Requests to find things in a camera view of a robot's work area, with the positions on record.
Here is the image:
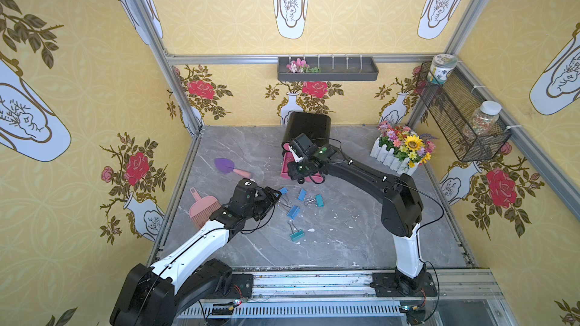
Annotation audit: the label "teal binder clip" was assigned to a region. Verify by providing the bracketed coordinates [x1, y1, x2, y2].
[288, 220, 305, 243]
[304, 195, 325, 208]

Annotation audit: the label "black pink drawer cabinet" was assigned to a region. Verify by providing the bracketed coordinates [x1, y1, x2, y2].
[279, 111, 332, 185]

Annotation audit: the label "black wire basket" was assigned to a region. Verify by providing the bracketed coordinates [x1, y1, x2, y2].
[416, 63, 511, 162]

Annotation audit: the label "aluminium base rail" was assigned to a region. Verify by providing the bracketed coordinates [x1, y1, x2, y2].
[178, 269, 517, 325]

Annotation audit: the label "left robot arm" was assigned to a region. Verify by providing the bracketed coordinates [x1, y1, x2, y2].
[110, 178, 282, 325]

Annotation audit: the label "jar with green label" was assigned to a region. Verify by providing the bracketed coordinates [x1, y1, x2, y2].
[426, 53, 459, 84]

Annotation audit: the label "jar with white lid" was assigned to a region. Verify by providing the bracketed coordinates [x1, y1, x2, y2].
[462, 101, 502, 140]

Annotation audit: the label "flower box white fence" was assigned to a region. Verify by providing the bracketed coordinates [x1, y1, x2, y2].
[370, 121, 436, 176]

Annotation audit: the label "purple pink toy shovel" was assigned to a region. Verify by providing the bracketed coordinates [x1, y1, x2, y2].
[214, 158, 252, 179]

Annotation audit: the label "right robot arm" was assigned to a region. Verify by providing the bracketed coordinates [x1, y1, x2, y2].
[287, 134, 437, 297]

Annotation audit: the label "pink flowers in tray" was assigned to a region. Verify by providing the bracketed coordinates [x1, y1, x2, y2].
[286, 58, 321, 73]

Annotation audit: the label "grey wall shelf tray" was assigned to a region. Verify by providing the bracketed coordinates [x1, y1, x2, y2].
[277, 54, 379, 82]

